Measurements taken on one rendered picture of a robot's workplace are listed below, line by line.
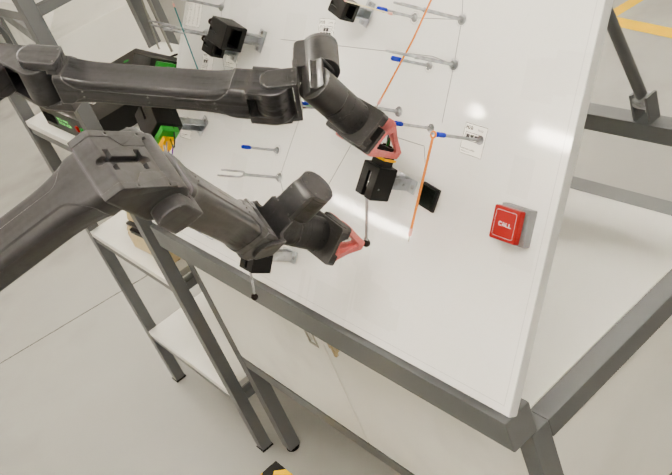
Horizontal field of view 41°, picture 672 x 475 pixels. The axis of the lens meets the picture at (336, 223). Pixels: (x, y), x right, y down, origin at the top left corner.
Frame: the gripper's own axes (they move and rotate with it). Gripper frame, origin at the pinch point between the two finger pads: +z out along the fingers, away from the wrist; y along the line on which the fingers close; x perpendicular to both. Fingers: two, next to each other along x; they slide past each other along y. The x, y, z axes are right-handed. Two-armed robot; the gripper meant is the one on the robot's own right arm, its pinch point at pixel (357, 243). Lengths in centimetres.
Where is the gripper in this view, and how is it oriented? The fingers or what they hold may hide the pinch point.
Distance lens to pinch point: 151.8
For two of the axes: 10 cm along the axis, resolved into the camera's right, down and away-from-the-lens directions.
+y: -5.6, -4.2, 7.1
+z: 7.2, 1.8, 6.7
